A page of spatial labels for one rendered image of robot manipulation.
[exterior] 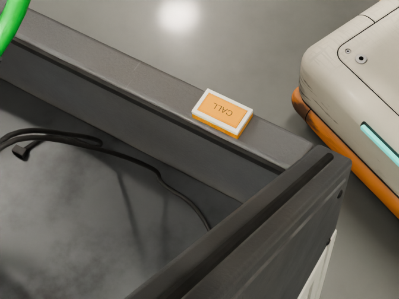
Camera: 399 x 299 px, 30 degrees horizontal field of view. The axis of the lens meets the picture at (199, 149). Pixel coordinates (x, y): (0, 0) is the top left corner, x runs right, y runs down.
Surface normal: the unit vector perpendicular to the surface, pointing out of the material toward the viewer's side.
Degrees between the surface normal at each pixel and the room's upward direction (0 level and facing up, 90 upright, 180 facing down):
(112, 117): 90
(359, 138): 90
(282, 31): 0
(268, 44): 0
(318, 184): 43
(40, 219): 0
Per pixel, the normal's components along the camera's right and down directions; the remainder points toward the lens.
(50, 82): -0.52, 0.76
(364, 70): -0.06, -0.49
